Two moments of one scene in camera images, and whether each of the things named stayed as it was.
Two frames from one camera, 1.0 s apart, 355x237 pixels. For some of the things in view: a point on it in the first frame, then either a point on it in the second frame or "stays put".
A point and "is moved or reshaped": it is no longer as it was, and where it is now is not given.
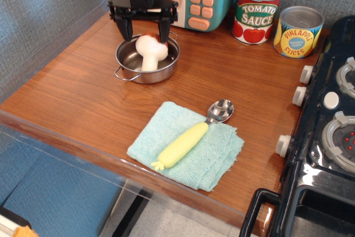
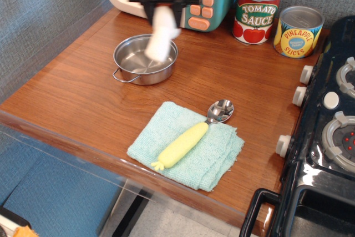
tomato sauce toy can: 256,9 stays put
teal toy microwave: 207,0 stays put
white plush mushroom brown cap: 148,45 is moved or reshaped
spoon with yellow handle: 219,111 stays put
